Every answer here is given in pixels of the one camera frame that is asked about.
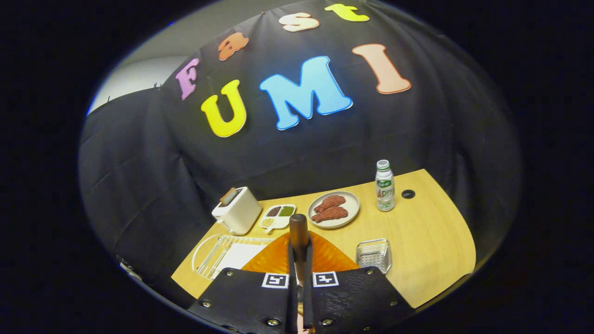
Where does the white drink bottle green label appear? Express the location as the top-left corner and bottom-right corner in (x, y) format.
(375, 160), (395, 212)

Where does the grey plate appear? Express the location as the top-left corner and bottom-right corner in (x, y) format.
(308, 191), (361, 230)

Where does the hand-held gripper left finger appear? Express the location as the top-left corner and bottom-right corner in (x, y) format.
(188, 232), (297, 334)

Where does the white wire dish rack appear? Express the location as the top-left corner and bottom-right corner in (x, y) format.
(192, 234), (274, 281)

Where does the white toaster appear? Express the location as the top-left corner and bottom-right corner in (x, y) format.
(212, 186), (263, 236)

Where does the metal spoon with brown handle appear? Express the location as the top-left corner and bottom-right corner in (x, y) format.
(289, 214), (310, 288)

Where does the white drip tray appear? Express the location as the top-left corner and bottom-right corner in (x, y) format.
(223, 244), (269, 272)

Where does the metal mesh basket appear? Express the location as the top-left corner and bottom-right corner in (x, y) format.
(356, 239), (392, 275)

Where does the brown meat piece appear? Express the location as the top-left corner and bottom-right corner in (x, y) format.
(311, 206), (349, 223)
(314, 195), (347, 213)

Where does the divided dish of beans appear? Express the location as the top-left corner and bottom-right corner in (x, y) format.
(258, 204), (297, 234)

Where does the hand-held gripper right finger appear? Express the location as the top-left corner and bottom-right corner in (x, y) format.
(304, 231), (413, 334)

